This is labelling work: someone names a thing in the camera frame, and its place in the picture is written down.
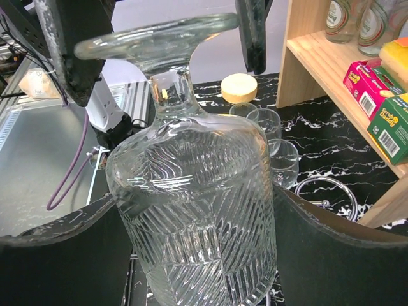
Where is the clear stemmed wine glass left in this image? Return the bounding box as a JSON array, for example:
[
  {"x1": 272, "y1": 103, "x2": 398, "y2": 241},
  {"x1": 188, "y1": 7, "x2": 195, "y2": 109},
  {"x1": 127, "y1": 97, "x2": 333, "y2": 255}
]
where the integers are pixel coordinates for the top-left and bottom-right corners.
[{"x1": 246, "y1": 108, "x2": 282, "y2": 155}]

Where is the clear stemmed wine glass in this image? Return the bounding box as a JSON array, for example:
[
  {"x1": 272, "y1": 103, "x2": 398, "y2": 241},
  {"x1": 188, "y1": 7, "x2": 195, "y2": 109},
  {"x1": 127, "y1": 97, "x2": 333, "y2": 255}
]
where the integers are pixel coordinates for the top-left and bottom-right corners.
[
  {"x1": 246, "y1": 108, "x2": 282, "y2": 155},
  {"x1": 268, "y1": 139, "x2": 299, "y2": 189}
]

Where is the right clear glass bottle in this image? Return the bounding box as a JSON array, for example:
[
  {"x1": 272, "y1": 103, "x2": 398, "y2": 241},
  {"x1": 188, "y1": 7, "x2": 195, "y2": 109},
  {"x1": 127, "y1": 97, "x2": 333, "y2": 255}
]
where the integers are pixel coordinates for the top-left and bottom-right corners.
[{"x1": 358, "y1": 0, "x2": 407, "y2": 57}]

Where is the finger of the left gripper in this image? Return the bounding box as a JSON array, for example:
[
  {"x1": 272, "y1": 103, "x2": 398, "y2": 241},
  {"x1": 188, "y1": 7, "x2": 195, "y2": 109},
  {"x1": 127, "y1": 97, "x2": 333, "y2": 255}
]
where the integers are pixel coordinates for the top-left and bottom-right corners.
[
  {"x1": 235, "y1": 0, "x2": 268, "y2": 75},
  {"x1": 34, "y1": 0, "x2": 115, "y2": 107}
]

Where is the pink sponge box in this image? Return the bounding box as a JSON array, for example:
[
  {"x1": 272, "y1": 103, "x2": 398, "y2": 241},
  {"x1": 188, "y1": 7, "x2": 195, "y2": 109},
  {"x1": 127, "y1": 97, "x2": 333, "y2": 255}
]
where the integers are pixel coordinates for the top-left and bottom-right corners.
[{"x1": 343, "y1": 36, "x2": 408, "y2": 121}]

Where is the left clear glass bottle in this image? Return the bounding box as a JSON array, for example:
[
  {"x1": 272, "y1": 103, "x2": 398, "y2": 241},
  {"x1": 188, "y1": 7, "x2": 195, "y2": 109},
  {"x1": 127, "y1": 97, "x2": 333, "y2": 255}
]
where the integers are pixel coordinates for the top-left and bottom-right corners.
[{"x1": 325, "y1": 0, "x2": 365, "y2": 43}]

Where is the clear stemmed wine glass right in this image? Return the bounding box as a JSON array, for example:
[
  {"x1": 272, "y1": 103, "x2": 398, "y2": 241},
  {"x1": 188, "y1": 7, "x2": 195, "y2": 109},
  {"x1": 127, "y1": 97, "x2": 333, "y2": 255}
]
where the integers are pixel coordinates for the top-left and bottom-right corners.
[{"x1": 268, "y1": 139, "x2": 299, "y2": 189}]

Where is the round yellow wooden coaster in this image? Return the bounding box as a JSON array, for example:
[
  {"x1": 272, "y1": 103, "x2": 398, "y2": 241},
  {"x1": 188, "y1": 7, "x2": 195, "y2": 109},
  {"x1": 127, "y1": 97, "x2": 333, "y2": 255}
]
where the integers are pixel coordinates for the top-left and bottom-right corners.
[{"x1": 221, "y1": 73, "x2": 258, "y2": 104}]

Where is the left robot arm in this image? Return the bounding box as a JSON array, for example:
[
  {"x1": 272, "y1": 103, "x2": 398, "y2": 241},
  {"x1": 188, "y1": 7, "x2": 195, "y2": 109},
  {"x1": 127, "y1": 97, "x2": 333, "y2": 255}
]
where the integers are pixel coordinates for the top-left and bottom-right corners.
[{"x1": 34, "y1": 1, "x2": 270, "y2": 149}]

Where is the wooden two-tier shelf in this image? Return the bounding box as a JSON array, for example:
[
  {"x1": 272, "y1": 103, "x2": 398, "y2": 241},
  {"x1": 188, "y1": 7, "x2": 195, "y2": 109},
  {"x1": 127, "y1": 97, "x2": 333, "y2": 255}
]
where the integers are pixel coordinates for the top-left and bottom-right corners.
[{"x1": 276, "y1": 0, "x2": 407, "y2": 228}]

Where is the ribbed goblet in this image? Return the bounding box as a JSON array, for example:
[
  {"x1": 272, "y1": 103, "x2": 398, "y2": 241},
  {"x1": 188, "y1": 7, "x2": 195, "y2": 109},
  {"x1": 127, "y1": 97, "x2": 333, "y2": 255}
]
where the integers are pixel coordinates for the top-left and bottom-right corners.
[
  {"x1": 229, "y1": 103, "x2": 259, "y2": 123},
  {"x1": 75, "y1": 13, "x2": 277, "y2": 305}
]

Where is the chrome wine glass rack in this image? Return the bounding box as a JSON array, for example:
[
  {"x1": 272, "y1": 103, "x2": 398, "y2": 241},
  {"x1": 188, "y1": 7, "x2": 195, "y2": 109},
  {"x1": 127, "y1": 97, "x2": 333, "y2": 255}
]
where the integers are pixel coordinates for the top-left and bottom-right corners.
[{"x1": 266, "y1": 177, "x2": 360, "y2": 306}]

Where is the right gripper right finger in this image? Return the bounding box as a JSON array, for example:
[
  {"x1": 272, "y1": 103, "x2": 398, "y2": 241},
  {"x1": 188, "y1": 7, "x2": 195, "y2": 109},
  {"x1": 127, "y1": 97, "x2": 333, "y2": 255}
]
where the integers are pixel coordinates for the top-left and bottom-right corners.
[{"x1": 273, "y1": 186, "x2": 407, "y2": 305}]

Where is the clear glass bottle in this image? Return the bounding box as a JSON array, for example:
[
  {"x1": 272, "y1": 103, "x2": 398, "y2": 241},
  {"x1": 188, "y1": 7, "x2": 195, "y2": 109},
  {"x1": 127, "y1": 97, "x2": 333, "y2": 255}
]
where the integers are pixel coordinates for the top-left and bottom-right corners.
[
  {"x1": 325, "y1": 0, "x2": 365, "y2": 43},
  {"x1": 358, "y1": 0, "x2": 407, "y2": 57}
]

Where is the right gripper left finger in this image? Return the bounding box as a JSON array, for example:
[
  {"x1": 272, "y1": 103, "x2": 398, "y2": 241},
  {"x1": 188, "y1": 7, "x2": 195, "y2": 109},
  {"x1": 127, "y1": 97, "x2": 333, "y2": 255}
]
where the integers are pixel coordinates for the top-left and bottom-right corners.
[{"x1": 1, "y1": 195, "x2": 132, "y2": 305}]

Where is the green Scrub Daddy box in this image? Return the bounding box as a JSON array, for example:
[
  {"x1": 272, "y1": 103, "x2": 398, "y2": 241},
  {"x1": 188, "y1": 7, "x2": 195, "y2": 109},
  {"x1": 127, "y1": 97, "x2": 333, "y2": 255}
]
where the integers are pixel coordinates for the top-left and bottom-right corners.
[{"x1": 367, "y1": 93, "x2": 407, "y2": 166}]

